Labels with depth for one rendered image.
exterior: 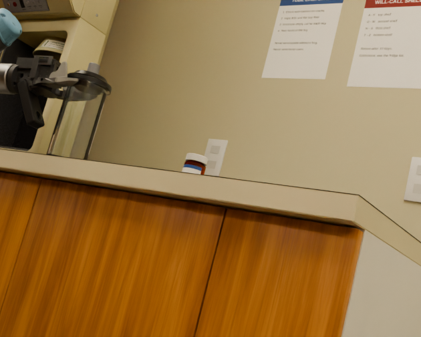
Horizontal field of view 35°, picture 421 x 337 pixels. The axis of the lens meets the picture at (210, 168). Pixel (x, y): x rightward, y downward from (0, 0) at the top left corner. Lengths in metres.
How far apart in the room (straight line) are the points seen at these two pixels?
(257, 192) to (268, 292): 0.15
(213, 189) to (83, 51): 0.96
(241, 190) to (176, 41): 1.29
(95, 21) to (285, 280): 1.18
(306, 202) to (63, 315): 0.51
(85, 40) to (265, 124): 0.57
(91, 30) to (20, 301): 0.90
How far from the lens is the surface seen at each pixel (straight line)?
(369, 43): 1.92
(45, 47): 2.01
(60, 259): 1.29
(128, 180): 1.18
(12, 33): 1.61
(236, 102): 2.03
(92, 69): 1.60
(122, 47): 2.42
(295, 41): 2.02
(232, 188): 1.05
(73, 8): 1.93
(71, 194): 1.31
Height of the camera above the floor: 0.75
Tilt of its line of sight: 11 degrees up
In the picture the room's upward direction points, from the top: 15 degrees clockwise
